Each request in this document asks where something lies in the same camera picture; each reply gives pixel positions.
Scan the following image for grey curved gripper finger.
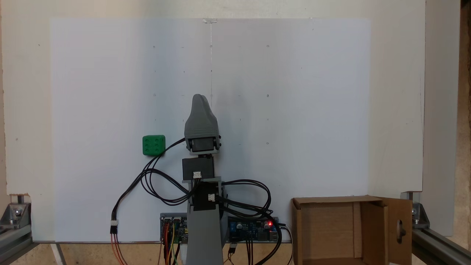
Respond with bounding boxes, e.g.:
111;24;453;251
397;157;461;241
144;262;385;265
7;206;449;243
184;94;220;136

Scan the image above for green die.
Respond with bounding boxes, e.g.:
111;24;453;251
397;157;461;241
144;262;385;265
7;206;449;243
142;135;166;156

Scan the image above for green circuit board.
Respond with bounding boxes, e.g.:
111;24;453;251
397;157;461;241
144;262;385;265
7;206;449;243
160;215;188;244

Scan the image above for blue circuit board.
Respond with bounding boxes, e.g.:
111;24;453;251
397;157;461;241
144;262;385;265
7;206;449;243
228;217;279;243

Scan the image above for brown cardboard box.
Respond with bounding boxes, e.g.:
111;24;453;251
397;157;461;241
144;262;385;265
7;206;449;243
291;195;413;265

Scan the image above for black gripper servo cable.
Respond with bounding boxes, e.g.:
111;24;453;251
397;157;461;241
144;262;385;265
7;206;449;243
142;138;201;206

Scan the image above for black arm cable loops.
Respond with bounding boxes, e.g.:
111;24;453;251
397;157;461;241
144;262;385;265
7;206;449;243
216;179;283;265

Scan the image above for coloured jumper wire bundle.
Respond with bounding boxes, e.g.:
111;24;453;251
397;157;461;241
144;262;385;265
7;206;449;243
161;221;183;265

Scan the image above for black cable white connector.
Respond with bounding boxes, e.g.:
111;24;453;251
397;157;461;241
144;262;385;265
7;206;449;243
110;167;192;234

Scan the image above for orange red wires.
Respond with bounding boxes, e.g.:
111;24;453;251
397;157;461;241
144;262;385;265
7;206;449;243
111;233;128;265

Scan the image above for metal corner bracket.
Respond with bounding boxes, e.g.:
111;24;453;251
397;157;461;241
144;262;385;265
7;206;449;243
0;194;32;226
401;191;430;229

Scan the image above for aluminium frame post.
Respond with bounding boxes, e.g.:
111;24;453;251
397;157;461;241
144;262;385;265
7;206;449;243
411;226;471;265
0;223;35;265

